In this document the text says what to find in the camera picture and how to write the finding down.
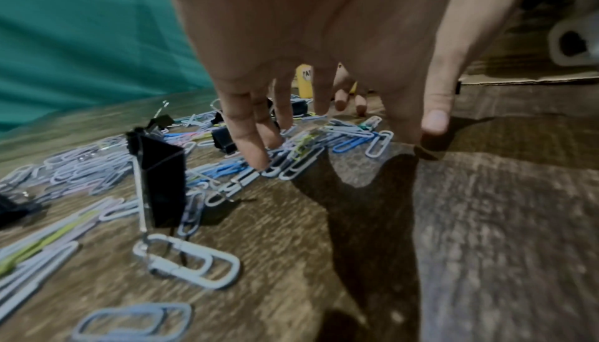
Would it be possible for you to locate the pile of coloured paper clips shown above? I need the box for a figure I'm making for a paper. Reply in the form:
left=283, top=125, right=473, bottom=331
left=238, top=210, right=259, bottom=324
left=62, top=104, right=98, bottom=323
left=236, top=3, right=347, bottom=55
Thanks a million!
left=0, top=93, right=397, bottom=342

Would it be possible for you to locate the yellow box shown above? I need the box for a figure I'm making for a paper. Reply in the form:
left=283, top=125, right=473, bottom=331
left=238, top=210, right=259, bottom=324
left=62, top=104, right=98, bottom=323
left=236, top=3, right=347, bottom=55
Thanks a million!
left=294, top=63, right=314, bottom=100

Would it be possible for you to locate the person's right hand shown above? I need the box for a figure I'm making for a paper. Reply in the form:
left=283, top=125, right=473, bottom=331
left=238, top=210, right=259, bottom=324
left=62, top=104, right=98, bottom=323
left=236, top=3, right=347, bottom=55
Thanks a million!
left=333, top=62, right=371, bottom=118

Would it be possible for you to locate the small black binder clip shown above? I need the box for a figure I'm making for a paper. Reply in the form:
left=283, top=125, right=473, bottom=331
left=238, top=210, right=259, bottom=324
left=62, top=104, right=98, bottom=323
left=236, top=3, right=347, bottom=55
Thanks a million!
left=289, top=98, right=313, bottom=117
left=143, top=100, right=176, bottom=135
left=0, top=192, right=44, bottom=229
left=210, top=125, right=240, bottom=155

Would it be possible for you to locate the large black binder clip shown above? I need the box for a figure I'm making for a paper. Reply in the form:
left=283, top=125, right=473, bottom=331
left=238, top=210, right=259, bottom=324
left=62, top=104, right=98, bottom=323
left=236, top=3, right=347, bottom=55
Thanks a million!
left=125, top=127, right=189, bottom=231

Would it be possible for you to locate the brown cardboard sheet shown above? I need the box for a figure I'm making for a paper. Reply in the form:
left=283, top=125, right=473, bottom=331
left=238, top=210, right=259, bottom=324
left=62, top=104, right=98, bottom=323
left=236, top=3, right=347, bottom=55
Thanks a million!
left=457, top=69, right=599, bottom=95

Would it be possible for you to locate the teal fabric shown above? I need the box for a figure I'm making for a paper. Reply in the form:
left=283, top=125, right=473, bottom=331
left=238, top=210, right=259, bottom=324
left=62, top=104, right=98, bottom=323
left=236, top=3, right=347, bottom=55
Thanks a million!
left=0, top=0, right=217, bottom=134

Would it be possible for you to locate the white plastic object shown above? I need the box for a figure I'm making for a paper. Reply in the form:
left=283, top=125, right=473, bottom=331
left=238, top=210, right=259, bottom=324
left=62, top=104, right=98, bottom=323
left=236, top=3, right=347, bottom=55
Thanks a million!
left=547, top=0, right=599, bottom=67

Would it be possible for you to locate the person's left hand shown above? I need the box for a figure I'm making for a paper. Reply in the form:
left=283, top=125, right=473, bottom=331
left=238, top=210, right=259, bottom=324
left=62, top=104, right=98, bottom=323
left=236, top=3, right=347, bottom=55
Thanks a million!
left=159, top=0, right=549, bottom=171

